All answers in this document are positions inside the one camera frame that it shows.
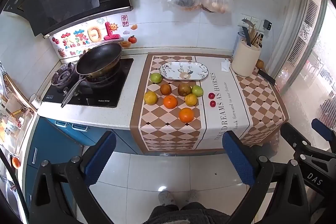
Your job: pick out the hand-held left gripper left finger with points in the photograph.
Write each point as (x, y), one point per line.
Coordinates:
(101, 158)

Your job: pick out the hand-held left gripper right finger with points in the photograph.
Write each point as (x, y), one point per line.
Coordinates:
(239, 158)

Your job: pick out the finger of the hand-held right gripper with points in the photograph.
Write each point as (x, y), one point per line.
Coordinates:
(291, 134)
(323, 130)

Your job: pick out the small red cherry tomato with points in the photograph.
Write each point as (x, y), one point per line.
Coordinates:
(211, 95)
(212, 103)

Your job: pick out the orange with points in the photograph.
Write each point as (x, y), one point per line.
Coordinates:
(170, 102)
(186, 115)

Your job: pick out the yellow citrus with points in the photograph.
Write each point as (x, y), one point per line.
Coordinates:
(150, 97)
(190, 100)

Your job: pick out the green apple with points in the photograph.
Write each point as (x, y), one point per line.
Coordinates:
(155, 77)
(197, 91)

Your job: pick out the large brown pear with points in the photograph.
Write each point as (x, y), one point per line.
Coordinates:
(184, 89)

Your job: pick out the small brown kiwi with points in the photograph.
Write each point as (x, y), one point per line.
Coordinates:
(166, 89)

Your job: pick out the oval patterned ceramic plate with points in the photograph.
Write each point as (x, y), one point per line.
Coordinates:
(183, 69)

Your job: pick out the checkered brown table mat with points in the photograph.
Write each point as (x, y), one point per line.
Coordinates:
(223, 113)

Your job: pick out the grey slipper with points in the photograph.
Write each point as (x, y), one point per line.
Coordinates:
(194, 196)
(166, 197)

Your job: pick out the black smartphone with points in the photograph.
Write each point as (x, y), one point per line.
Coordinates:
(266, 77)

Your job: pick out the black gas stove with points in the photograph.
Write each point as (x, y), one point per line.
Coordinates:
(110, 94)

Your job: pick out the small orange tangerine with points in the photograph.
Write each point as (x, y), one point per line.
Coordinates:
(260, 64)

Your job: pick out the person's dark trousers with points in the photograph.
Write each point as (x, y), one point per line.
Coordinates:
(183, 214)

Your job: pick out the round orange magnet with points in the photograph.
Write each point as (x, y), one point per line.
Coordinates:
(15, 162)

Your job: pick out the cream utensil holder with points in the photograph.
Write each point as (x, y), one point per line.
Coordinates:
(245, 61)

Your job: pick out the white framed window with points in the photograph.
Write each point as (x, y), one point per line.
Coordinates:
(315, 43)

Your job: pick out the small white cup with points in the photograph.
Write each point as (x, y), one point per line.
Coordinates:
(35, 100)

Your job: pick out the white tissue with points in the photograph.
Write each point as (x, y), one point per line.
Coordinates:
(225, 65)

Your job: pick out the white refrigerator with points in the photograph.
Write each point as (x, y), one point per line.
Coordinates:
(9, 187)

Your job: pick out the black frying pan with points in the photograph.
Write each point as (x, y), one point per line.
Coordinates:
(99, 58)

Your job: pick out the bundle of wooden chopsticks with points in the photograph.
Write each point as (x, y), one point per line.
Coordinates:
(255, 36)

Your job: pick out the black plug charger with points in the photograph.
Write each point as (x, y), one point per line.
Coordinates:
(267, 25)

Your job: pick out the metal ladle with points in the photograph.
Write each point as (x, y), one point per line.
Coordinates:
(246, 21)

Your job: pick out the white wall socket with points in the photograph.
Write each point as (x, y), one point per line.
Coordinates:
(256, 23)

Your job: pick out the colourful wall sticker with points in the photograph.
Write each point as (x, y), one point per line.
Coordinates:
(86, 37)

